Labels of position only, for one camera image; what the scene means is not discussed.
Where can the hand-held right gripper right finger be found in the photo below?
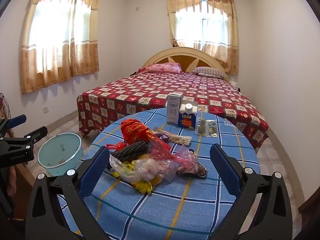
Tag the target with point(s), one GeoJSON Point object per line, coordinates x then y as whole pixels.
{"type": "Point", "coordinates": [225, 170]}

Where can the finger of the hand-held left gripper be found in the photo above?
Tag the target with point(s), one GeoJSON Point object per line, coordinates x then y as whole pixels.
{"type": "Point", "coordinates": [17, 120]}
{"type": "Point", "coordinates": [37, 133]}

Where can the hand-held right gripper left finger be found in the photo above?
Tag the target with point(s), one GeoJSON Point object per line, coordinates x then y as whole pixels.
{"type": "Point", "coordinates": [93, 172]}

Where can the teal waste bin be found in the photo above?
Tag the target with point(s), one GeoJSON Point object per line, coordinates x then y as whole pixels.
{"type": "Point", "coordinates": [60, 152]}

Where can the black foam net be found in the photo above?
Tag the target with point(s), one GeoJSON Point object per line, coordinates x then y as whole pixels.
{"type": "Point", "coordinates": [132, 151]}

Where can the clear plastic bag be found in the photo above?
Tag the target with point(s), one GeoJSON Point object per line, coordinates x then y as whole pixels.
{"type": "Point", "coordinates": [142, 170]}

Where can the yellow wrapper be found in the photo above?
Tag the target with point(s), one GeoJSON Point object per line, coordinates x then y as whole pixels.
{"type": "Point", "coordinates": [143, 186]}

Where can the red foam net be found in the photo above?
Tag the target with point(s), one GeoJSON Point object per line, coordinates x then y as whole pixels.
{"type": "Point", "coordinates": [135, 130]}

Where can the translucent red plastic bag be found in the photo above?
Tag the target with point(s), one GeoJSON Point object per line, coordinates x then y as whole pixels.
{"type": "Point", "coordinates": [162, 150]}

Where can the purple wrapper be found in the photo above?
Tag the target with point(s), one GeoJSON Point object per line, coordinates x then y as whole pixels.
{"type": "Point", "coordinates": [162, 136]}

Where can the person's left hand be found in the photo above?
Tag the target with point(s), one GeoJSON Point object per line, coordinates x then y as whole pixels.
{"type": "Point", "coordinates": [11, 180]}

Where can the wooden dresser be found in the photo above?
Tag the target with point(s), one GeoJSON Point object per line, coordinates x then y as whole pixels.
{"type": "Point", "coordinates": [23, 177]}

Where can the clear pill packet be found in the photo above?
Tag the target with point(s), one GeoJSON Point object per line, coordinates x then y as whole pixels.
{"type": "Point", "coordinates": [201, 127]}
{"type": "Point", "coordinates": [212, 130]}

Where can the blue plaid tablecloth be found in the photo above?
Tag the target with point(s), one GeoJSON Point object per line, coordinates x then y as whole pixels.
{"type": "Point", "coordinates": [175, 205]}

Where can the blue carton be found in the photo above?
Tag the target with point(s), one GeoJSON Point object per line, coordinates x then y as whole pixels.
{"type": "Point", "coordinates": [187, 120]}

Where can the white tall box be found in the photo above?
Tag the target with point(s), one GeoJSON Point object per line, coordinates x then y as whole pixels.
{"type": "Point", "coordinates": [174, 110]}

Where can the beige patterned curtain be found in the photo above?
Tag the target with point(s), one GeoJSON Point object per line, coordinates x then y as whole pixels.
{"type": "Point", "coordinates": [82, 55]}
{"type": "Point", "coordinates": [231, 50]}

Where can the striped pillow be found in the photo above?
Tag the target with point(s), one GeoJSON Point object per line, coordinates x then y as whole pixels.
{"type": "Point", "coordinates": [210, 71]}

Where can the bed with red checkered bedspread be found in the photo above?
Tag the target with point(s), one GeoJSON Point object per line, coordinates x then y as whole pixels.
{"type": "Point", "coordinates": [155, 90]}

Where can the red cloth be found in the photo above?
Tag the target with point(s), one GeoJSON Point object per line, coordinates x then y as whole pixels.
{"type": "Point", "coordinates": [144, 70]}

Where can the cream wooden headboard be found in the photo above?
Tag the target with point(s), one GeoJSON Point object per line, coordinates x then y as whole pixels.
{"type": "Point", "coordinates": [185, 60]}

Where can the pink floral pillow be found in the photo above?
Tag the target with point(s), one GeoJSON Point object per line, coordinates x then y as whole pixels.
{"type": "Point", "coordinates": [165, 68]}

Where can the white wall socket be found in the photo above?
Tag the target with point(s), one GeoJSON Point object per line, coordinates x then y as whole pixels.
{"type": "Point", "coordinates": [45, 109]}

